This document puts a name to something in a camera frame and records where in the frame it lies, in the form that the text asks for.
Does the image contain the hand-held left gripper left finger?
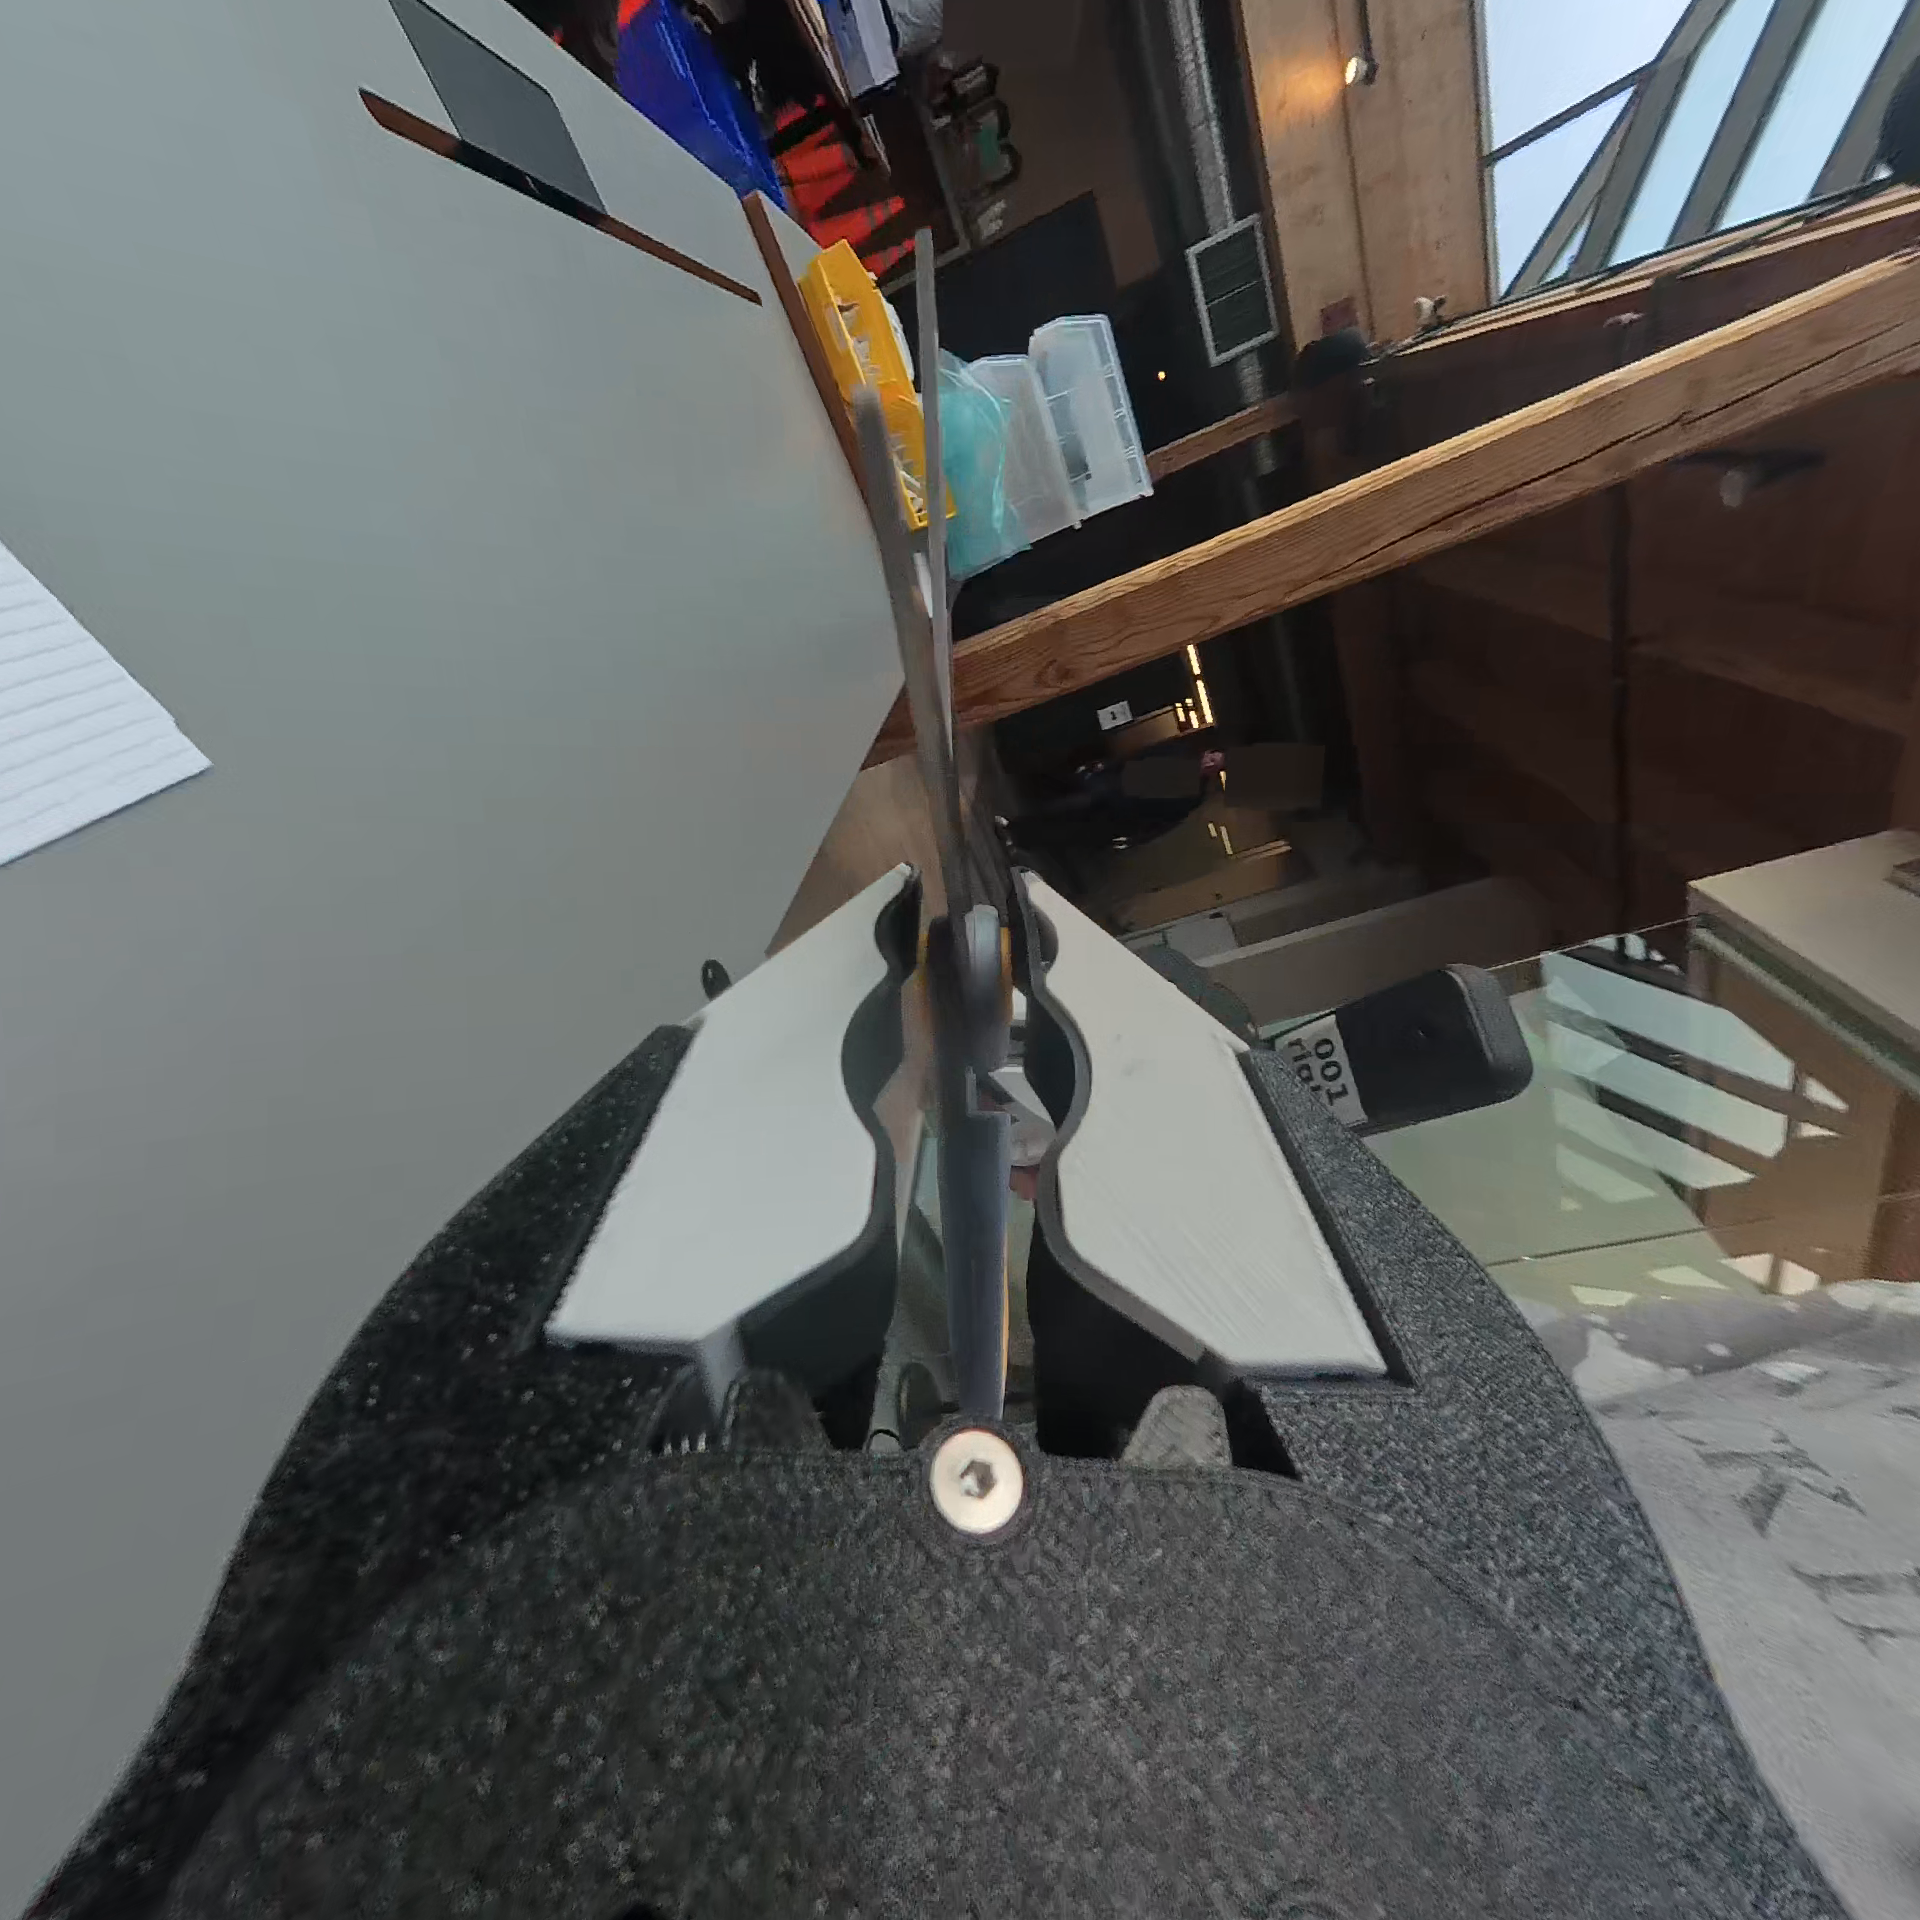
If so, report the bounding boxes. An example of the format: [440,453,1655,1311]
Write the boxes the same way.
[543,861,926,1443]

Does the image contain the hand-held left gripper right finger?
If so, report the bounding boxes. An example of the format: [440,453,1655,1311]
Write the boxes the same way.
[1014,868,1388,1451]

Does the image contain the grey orange scissors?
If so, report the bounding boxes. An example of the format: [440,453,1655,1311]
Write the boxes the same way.
[849,224,1056,1443]

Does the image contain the stack of lined paper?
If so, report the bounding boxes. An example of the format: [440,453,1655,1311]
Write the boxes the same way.
[0,542,214,868]

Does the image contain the glass railing panel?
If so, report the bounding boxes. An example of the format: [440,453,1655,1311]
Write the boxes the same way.
[1261,915,1920,1329]

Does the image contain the slanted wooden beam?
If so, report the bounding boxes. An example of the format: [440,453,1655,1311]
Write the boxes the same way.
[867,251,1920,770]

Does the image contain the person's grey hooded sweatshirt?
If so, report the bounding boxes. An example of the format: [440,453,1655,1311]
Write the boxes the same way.
[1514,1277,1920,1920]

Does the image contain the clear plastic storage box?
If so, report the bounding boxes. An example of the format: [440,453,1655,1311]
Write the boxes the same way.
[972,353,1087,546]
[1026,313,1155,502]

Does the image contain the teal plastic bag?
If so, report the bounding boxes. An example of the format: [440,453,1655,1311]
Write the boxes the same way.
[940,345,1033,583]

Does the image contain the yellow parts bin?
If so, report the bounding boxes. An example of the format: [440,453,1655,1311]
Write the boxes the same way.
[802,238,921,451]

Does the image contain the glass skylight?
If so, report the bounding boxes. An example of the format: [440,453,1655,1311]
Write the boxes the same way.
[1478,0,1920,299]

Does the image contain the row of orange cones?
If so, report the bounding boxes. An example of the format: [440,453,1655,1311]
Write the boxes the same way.
[767,89,907,249]

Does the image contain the blue plastic bin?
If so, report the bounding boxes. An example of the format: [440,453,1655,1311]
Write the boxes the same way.
[616,0,791,206]

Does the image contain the white wall vent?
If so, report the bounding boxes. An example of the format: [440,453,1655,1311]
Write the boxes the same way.
[1185,219,1281,365]

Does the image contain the flat desk cable lid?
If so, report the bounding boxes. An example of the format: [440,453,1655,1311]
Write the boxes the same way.
[386,0,611,215]

